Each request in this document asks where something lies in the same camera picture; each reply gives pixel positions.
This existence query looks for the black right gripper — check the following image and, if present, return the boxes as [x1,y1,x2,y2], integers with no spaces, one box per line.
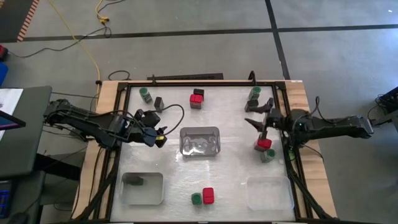
[244,97,289,133]

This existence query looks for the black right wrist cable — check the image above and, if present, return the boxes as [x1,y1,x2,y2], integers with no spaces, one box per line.
[312,95,345,124]

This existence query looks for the grey side desk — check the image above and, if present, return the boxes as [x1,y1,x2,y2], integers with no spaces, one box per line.
[0,85,53,179]

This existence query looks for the green-lidded oregano glass jar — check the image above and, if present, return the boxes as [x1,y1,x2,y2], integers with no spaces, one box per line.
[190,192,203,206]
[138,86,154,105]
[260,148,277,164]
[248,85,262,101]

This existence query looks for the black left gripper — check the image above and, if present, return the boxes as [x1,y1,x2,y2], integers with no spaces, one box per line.
[124,108,169,149]

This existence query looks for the white plastic bin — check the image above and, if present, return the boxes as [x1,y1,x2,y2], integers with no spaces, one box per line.
[120,171,165,207]

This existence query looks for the clear plastic bin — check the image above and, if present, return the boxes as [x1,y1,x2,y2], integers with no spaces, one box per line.
[246,176,295,212]

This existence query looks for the long yellow cable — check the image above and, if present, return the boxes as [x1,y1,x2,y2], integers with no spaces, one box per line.
[48,0,102,96]

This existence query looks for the white paper sheet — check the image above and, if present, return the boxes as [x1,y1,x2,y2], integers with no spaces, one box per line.
[0,88,24,141]

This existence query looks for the yellow cable with plug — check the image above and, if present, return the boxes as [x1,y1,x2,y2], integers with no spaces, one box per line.
[95,0,110,23]

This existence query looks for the red-lidded smoked paprika tin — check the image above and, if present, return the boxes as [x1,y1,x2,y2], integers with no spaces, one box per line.
[189,93,205,110]
[253,138,273,152]
[202,187,215,205]

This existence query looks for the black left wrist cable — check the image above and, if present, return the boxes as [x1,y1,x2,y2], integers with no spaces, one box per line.
[160,104,185,136]

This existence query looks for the black equipment with cables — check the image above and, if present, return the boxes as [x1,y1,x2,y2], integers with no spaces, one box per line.
[368,86,398,129]

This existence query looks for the black floor bar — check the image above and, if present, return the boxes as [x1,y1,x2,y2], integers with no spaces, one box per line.
[147,72,224,82]

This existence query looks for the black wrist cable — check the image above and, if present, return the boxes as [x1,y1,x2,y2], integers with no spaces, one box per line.
[160,104,185,136]
[312,95,345,124]

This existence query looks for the black cable loop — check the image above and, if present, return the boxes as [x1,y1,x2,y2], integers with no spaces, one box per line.
[107,69,132,82]

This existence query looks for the dark tablet screen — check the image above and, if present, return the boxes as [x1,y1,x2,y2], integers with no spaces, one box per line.
[0,109,27,131]

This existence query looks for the thin black floor cable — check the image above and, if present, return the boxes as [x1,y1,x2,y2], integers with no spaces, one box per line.
[7,26,113,60]

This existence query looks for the grey translucent plastic bin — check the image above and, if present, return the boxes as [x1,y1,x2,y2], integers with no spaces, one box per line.
[179,126,221,157]

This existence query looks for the blue object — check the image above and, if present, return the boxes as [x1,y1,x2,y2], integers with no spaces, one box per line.
[0,61,9,87]

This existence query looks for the black table frame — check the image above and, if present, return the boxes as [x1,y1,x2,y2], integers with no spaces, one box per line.
[105,80,301,223]

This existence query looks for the black mat striped edge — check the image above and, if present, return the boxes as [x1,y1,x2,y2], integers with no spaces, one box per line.
[0,0,40,43]

